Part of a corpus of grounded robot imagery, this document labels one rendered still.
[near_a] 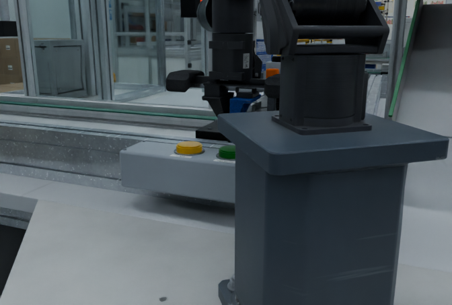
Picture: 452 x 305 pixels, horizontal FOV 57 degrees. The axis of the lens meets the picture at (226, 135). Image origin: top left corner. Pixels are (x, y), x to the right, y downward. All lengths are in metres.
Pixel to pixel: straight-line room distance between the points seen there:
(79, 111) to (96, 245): 0.60
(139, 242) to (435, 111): 0.48
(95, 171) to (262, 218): 0.51
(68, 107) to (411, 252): 0.89
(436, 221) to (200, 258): 0.37
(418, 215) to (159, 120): 0.60
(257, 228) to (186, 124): 0.66
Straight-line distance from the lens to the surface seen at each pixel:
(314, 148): 0.29
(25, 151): 0.91
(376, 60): 5.81
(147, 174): 0.65
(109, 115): 1.10
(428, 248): 0.63
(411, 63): 0.78
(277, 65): 0.78
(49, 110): 1.22
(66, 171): 0.86
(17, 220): 0.87
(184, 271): 0.53
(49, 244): 0.63
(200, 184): 0.61
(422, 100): 0.73
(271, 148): 0.29
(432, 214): 0.74
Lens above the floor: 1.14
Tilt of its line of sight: 14 degrees down
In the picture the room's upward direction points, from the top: straight up
